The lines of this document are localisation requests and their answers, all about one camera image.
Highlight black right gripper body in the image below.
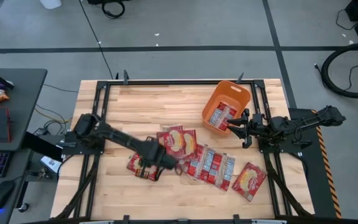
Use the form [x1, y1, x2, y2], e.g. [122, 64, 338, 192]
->
[247, 113, 267, 138]

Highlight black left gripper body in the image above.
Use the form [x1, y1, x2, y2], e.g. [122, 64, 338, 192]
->
[137, 139, 170, 167]

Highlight red popcorn bag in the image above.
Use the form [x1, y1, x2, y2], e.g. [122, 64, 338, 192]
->
[208, 101, 238, 131]
[206, 152, 236, 192]
[181, 129, 198, 161]
[231, 161, 267, 203]
[126, 152, 167, 182]
[156, 129, 186, 160]
[162, 124, 185, 133]

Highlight red and white snack box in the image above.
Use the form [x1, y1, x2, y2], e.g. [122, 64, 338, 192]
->
[183, 143, 217, 182]

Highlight orange plastic basket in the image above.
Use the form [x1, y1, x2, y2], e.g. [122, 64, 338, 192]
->
[201, 80, 252, 137]

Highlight black mat yellow hazard stripe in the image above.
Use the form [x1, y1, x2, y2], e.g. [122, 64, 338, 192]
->
[287, 108, 343, 219]

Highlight black panel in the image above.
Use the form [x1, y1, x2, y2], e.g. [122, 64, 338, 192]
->
[22, 131, 64, 162]

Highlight black desk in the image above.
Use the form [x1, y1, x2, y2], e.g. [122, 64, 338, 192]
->
[0, 68, 48, 224]

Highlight black computer mouse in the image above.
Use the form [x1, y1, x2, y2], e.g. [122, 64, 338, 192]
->
[0, 180, 16, 212]

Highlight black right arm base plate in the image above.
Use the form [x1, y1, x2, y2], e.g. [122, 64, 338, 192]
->
[257, 136, 303, 154]

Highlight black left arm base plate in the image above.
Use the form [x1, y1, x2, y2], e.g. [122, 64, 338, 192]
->
[61, 131, 106, 156]

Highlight black metal table frame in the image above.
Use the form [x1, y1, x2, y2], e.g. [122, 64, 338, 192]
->
[54, 79, 315, 220]

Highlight thick black hose loop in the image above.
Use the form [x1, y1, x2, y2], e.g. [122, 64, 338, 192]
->
[321, 41, 358, 99]

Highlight white bracket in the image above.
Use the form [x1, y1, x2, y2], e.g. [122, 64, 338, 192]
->
[252, 219, 287, 224]

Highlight thin black cable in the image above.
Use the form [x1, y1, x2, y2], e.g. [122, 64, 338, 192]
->
[314, 58, 358, 93]
[335, 8, 358, 31]

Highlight long black floor cable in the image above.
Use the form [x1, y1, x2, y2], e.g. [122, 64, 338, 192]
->
[78, 0, 114, 80]

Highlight coiled black cable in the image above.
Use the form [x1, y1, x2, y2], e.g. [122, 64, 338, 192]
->
[101, 0, 126, 19]

